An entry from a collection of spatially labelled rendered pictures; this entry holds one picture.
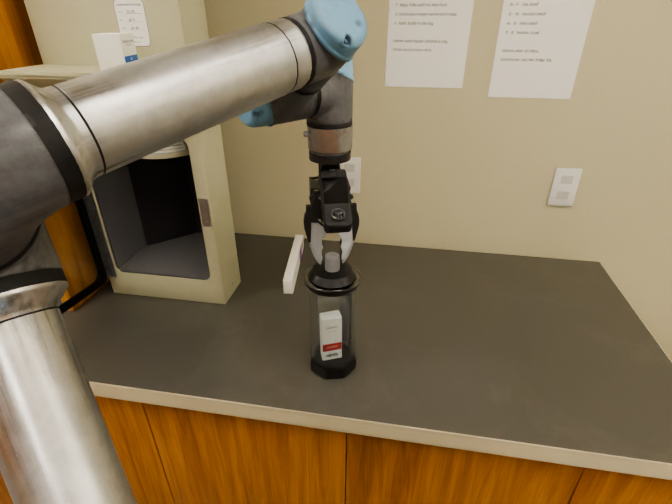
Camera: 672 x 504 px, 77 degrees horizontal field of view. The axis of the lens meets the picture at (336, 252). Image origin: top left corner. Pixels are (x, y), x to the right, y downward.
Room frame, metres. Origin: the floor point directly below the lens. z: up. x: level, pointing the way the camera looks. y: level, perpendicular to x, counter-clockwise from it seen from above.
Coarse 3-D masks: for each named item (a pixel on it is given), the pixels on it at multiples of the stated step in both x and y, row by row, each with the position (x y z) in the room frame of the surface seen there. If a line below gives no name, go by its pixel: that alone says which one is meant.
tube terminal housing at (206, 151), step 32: (32, 0) 0.95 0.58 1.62; (64, 0) 0.94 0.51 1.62; (96, 0) 0.93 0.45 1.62; (160, 0) 0.90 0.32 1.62; (192, 0) 0.96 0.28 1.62; (64, 32) 0.94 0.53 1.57; (96, 32) 0.93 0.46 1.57; (160, 32) 0.91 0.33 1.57; (192, 32) 0.94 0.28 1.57; (64, 64) 0.94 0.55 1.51; (96, 64) 0.93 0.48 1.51; (192, 160) 0.90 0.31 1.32; (224, 160) 1.00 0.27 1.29; (224, 192) 0.98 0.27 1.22; (224, 224) 0.96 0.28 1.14; (224, 256) 0.93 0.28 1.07; (128, 288) 0.94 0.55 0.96; (160, 288) 0.93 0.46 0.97; (192, 288) 0.91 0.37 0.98; (224, 288) 0.91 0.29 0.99
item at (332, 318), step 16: (320, 288) 0.64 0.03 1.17; (336, 288) 0.64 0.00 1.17; (320, 304) 0.65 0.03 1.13; (336, 304) 0.64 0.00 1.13; (352, 304) 0.66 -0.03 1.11; (320, 320) 0.65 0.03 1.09; (336, 320) 0.64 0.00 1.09; (352, 320) 0.66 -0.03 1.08; (320, 336) 0.65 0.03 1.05; (336, 336) 0.64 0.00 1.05; (352, 336) 0.66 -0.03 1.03; (320, 352) 0.65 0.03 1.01; (336, 352) 0.64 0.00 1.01; (352, 352) 0.67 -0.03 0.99
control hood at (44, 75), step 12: (0, 72) 0.84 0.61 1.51; (12, 72) 0.84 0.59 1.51; (24, 72) 0.83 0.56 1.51; (36, 72) 0.83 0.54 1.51; (48, 72) 0.82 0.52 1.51; (60, 72) 0.82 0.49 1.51; (72, 72) 0.82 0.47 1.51; (84, 72) 0.81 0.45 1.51; (36, 84) 0.84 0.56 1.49; (48, 84) 0.84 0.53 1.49
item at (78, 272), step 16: (64, 208) 0.88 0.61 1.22; (48, 224) 0.84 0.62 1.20; (64, 224) 0.87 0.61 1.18; (80, 224) 0.91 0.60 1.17; (64, 240) 0.86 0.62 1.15; (80, 240) 0.89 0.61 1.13; (64, 256) 0.84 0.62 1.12; (80, 256) 0.88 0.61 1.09; (64, 272) 0.83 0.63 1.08; (80, 272) 0.87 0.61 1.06; (96, 272) 0.91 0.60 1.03; (80, 288) 0.85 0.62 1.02
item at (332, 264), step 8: (328, 256) 0.68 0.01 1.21; (336, 256) 0.68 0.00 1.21; (328, 264) 0.68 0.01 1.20; (336, 264) 0.68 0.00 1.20; (344, 264) 0.70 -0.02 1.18; (312, 272) 0.68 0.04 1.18; (320, 272) 0.67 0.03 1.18; (328, 272) 0.67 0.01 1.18; (336, 272) 0.67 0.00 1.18; (344, 272) 0.67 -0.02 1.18; (352, 272) 0.68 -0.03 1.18; (312, 280) 0.66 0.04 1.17; (320, 280) 0.65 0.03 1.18; (328, 280) 0.65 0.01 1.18; (336, 280) 0.65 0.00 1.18; (344, 280) 0.65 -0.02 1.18; (352, 280) 0.66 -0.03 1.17
